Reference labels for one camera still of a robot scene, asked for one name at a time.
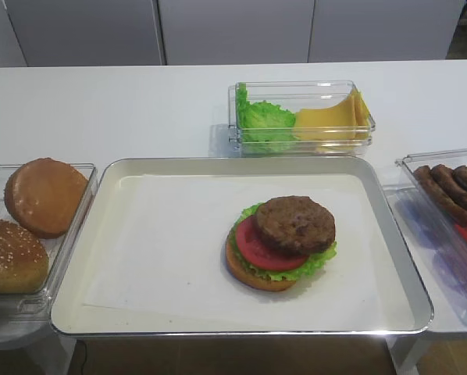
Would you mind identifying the sesame top bun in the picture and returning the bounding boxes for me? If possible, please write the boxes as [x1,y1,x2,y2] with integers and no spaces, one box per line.
[0,220,49,294]

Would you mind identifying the clear bin with lettuce, cheese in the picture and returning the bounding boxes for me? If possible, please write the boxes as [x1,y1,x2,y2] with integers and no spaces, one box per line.
[228,80,376,156]

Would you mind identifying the yellow cheese slices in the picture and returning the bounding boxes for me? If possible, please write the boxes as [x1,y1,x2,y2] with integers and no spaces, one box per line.
[294,87,374,153]

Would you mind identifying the red tomato slice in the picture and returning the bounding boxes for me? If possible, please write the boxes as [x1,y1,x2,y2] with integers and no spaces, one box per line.
[234,215,309,272]

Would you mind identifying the silver metal baking tray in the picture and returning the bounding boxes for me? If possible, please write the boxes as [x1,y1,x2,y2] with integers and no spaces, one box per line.
[51,156,433,336]

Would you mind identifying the green lettuce in bin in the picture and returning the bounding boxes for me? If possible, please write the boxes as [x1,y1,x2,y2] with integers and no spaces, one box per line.
[236,82,296,154]

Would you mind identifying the brown beef patty on burger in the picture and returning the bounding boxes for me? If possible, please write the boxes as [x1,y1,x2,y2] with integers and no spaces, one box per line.
[253,195,336,255]

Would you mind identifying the bottom burger bun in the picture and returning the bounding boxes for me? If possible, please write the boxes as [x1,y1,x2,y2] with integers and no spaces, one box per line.
[225,231,296,292]

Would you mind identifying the green lettuce leaf on burger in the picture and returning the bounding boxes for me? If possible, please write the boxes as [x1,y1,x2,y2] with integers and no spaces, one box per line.
[226,202,337,284]

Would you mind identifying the plain bun half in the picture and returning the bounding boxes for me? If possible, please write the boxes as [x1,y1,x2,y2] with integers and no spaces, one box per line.
[4,158,87,239]

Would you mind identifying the clear bin with patties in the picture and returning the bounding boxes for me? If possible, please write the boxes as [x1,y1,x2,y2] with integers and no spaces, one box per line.
[386,149,467,332]

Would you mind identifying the middle beef patty in bin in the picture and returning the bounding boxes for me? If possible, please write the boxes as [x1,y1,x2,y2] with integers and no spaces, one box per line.
[430,164,467,211]

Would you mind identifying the left beef patty in bin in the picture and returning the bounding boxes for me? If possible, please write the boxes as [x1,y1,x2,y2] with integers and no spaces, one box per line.
[413,166,467,227]

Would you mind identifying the clear bin with buns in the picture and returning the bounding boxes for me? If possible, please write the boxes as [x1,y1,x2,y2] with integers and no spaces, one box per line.
[0,163,98,321]

